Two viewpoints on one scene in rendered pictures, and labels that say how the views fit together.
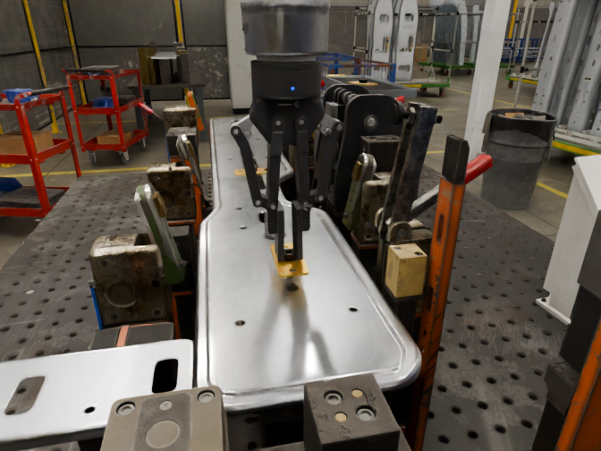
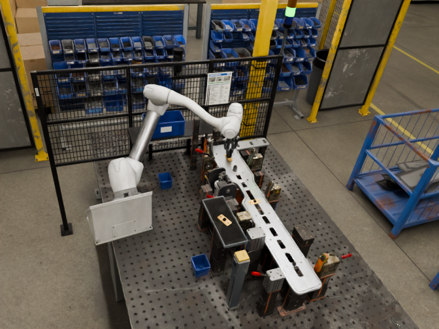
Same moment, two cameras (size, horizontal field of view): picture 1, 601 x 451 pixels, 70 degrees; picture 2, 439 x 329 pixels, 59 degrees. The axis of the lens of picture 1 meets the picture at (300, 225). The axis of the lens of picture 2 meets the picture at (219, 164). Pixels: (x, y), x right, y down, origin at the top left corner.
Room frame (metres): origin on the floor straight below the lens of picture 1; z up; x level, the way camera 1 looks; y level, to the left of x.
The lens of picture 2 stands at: (2.73, -0.63, 2.79)
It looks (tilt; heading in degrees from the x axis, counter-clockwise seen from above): 38 degrees down; 165
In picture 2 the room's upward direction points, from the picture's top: 7 degrees clockwise
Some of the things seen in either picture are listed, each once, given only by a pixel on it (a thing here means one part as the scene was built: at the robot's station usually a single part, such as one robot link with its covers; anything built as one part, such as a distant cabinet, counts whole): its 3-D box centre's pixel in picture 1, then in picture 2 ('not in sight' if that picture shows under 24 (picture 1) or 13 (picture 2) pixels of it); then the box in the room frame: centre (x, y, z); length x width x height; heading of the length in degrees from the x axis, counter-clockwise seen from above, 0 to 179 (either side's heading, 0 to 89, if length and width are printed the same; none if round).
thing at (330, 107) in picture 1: (351, 203); (219, 203); (0.89, -0.11, 0.94); 0.18 x 0.13 x 0.49; 11
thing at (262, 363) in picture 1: (249, 171); (257, 203); (0.97, 0.12, 1.00); 1.38 x 0.22 x 0.02; 11
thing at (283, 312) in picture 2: not in sight; (296, 294); (1.57, 0.23, 0.84); 0.18 x 0.06 x 0.29; 101
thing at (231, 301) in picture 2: not in sight; (236, 282); (1.50, -0.12, 0.92); 0.08 x 0.08 x 0.44; 11
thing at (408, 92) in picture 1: (364, 85); (223, 220); (1.24, -0.17, 1.16); 0.37 x 0.14 x 0.02; 11
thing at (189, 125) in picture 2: not in sight; (185, 130); (0.11, -0.27, 1.02); 0.90 x 0.22 x 0.03; 101
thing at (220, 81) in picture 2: not in sight; (217, 88); (-0.07, 0.00, 1.30); 0.23 x 0.02 x 0.31; 101
